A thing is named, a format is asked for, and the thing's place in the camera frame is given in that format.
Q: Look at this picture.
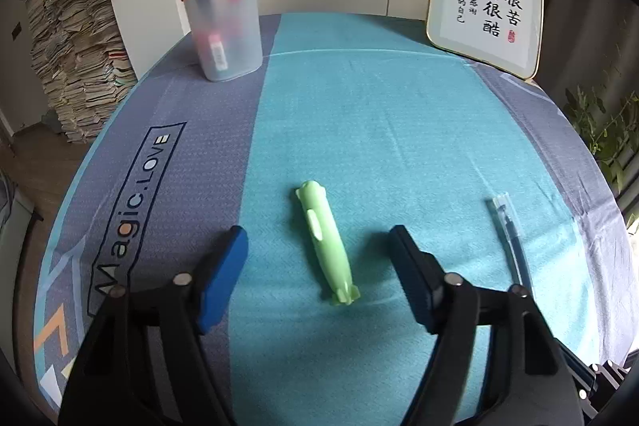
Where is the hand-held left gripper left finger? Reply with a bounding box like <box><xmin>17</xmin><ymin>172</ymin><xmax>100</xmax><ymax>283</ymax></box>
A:
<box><xmin>57</xmin><ymin>225</ymin><xmax>249</xmax><ymax>426</ymax></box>

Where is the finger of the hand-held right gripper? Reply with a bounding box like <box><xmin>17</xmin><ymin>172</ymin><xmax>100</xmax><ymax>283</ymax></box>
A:
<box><xmin>559</xmin><ymin>339</ymin><xmax>632</xmax><ymax>412</ymax></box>

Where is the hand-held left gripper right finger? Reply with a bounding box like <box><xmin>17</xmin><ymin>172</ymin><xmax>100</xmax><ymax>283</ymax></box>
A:
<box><xmin>388</xmin><ymin>225</ymin><xmax>585</xmax><ymax>426</ymax></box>

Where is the green dolphin-shaped highlighter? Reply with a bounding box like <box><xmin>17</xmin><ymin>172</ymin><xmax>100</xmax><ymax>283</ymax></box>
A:
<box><xmin>294</xmin><ymin>180</ymin><xmax>360</xmax><ymax>307</ymax></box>

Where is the clear blue pen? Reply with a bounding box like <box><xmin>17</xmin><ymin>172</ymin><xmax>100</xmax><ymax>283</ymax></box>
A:
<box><xmin>486</xmin><ymin>192</ymin><xmax>535</xmax><ymax>297</ymax></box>

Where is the frosted plastic pen holder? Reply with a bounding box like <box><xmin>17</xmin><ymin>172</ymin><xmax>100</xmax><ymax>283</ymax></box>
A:
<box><xmin>184</xmin><ymin>0</ymin><xmax>264</xmax><ymax>82</ymax></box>

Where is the blue grey printed tablecloth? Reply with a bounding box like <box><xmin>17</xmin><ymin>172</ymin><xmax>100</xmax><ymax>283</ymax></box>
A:
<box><xmin>32</xmin><ymin>12</ymin><xmax>630</xmax><ymax>426</ymax></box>

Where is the green potted plant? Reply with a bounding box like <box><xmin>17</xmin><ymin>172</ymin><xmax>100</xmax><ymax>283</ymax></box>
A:
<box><xmin>564</xmin><ymin>84</ymin><xmax>639</xmax><ymax>187</ymax></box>

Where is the tall stack of paper books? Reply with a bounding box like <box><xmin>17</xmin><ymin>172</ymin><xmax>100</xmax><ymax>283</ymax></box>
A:
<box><xmin>22</xmin><ymin>0</ymin><xmax>138</xmax><ymax>145</ymax></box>

